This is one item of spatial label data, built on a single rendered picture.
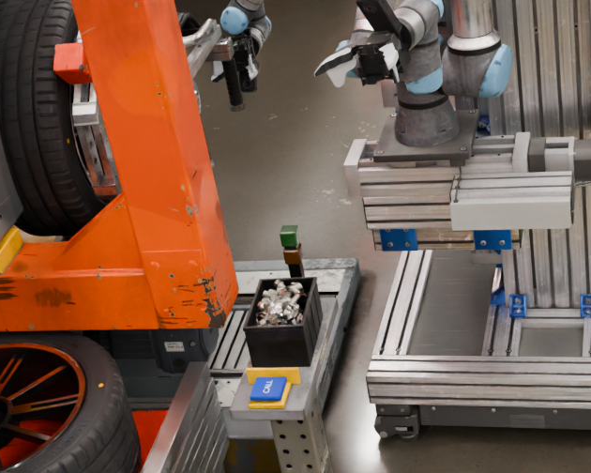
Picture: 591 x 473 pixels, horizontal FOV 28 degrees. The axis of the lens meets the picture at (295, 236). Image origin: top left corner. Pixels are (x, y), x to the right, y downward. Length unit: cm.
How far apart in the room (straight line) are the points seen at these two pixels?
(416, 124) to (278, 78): 269
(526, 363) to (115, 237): 105
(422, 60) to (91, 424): 104
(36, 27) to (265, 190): 167
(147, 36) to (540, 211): 93
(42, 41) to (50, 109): 17
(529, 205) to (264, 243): 161
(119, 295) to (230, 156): 202
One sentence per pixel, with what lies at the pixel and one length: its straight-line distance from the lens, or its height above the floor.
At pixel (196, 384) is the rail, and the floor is 39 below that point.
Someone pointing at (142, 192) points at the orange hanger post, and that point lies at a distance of 259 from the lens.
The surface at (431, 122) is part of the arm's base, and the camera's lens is 270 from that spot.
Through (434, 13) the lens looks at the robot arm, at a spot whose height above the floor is 122.
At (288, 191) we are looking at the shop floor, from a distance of 436.
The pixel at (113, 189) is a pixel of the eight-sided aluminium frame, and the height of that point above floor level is 76.
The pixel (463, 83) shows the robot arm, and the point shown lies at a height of 98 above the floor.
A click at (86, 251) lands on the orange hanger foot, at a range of 276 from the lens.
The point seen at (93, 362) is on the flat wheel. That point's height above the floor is 50.
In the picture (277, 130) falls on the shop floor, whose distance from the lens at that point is 485.
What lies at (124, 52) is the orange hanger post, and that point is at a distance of 245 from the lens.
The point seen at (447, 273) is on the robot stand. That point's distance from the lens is 337.
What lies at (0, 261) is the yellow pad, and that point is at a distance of 287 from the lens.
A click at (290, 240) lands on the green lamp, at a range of 279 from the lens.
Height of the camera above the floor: 204
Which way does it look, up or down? 30 degrees down
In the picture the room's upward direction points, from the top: 11 degrees counter-clockwise
